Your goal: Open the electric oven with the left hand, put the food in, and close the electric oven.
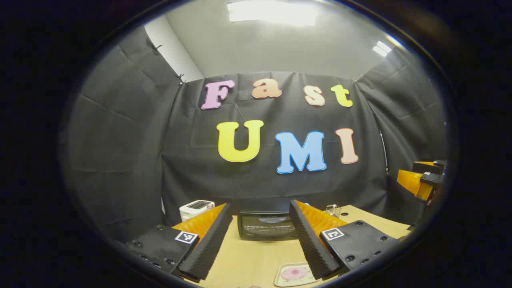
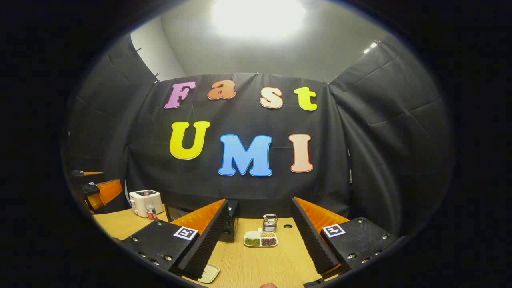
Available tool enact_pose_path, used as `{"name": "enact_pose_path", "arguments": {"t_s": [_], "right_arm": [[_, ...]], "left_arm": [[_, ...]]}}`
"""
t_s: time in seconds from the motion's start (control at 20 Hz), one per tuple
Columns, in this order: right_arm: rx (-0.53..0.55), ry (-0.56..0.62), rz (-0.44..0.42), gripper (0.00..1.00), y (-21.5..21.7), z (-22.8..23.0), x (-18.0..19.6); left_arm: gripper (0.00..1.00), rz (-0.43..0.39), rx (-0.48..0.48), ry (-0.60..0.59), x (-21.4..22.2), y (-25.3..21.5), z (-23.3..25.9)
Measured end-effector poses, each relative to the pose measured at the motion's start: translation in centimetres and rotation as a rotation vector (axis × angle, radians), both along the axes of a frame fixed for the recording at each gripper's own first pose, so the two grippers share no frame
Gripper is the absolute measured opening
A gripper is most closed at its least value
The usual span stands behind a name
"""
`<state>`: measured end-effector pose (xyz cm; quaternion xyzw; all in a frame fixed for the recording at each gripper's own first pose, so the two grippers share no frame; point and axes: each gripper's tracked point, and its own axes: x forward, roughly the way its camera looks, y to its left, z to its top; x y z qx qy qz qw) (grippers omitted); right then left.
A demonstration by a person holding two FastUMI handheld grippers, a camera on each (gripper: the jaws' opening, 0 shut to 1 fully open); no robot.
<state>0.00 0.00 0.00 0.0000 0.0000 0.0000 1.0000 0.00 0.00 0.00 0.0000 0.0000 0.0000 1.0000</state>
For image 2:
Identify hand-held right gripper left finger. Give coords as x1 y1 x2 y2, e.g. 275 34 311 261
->
120 199 229 280

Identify black backdrop cloth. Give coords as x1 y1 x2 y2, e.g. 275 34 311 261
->
66 34 454 236

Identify white toaster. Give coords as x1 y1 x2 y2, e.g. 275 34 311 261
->
129 190 164 218

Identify large ceiling light panel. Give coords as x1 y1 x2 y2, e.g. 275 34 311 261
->
212 0 306 38

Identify clear plastic bottle red label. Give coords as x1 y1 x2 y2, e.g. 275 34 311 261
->
143 191 158 220

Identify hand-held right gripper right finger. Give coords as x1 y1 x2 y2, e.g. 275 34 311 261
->
291 197 400 280

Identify black electric oven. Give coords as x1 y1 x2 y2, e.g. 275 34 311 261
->
165 200 240 243

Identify white divided dish with beans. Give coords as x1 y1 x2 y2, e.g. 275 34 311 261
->
243 229 278 248

